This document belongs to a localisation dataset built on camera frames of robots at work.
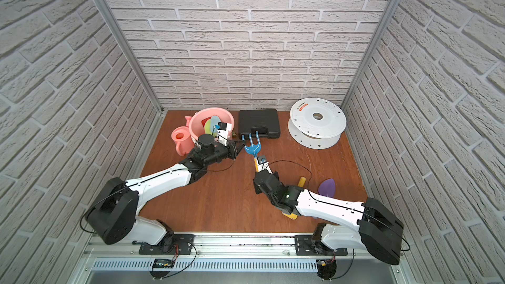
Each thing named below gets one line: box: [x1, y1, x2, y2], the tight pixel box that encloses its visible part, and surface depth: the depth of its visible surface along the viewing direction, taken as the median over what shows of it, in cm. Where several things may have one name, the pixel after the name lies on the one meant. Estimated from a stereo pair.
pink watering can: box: [170, 115, 196, 157], surface depth 94 cm
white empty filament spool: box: [288, 97, 347, 150], surface depth 106 cm
